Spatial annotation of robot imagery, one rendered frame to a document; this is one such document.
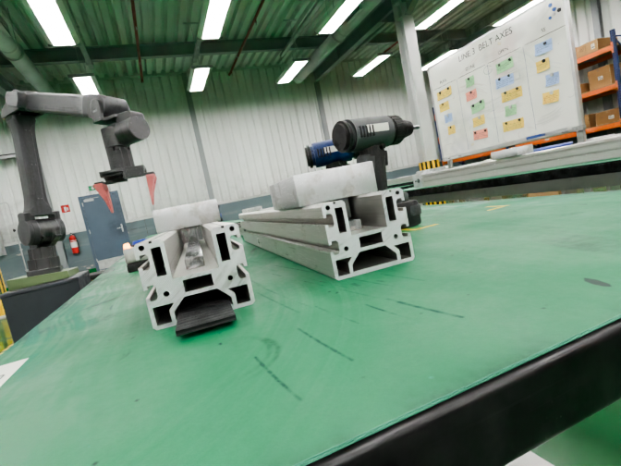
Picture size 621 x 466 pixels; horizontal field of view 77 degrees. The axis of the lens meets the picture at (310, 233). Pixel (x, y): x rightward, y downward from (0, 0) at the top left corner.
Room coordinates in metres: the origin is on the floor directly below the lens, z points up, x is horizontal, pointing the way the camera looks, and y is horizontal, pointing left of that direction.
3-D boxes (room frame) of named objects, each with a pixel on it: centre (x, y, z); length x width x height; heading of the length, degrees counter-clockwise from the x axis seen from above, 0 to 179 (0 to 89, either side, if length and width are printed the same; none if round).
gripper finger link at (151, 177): (1.01, 0.39, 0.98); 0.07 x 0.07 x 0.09; 16
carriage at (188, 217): (0.76, 0.23, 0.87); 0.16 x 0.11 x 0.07; 16
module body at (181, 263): (0.76, 0.23, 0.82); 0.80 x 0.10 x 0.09; 16
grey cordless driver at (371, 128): (0.76, -0.17, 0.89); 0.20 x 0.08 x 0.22; 118
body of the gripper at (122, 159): (1.00, 0.43, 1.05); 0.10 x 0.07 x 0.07; 106
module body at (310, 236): (0.81, 0.05, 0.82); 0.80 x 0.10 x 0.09; 16
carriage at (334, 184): (0.57, -0.02, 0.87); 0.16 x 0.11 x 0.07; 16
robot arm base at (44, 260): (1.22, 0.83, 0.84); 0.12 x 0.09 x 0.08; 29
